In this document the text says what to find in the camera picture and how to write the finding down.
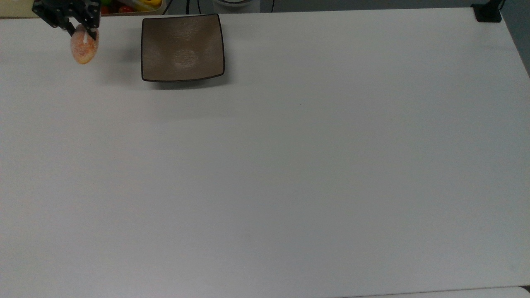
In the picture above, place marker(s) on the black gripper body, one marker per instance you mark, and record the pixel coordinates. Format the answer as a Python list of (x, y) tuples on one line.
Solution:
[(66, 6)]

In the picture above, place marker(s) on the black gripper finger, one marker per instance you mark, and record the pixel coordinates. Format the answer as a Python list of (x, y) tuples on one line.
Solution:
[(92, 22), (62, 21)]

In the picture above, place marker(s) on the oval orange-brown bread roll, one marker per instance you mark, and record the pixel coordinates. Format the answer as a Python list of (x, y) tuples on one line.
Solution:
[(84, 51)]

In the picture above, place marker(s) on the square brown ceramic plate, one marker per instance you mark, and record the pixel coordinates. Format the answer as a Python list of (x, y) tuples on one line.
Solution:
[(182, 47)]

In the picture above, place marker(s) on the red toy tomato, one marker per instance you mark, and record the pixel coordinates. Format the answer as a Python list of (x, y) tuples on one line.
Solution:
[(125, 9)]

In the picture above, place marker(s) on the beige box of toy food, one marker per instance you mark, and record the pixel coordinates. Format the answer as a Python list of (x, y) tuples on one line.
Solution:
[(140, 12)]

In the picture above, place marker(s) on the yellow toy banana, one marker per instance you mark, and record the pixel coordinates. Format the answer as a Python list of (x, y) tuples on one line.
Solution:
[(150, 3)]

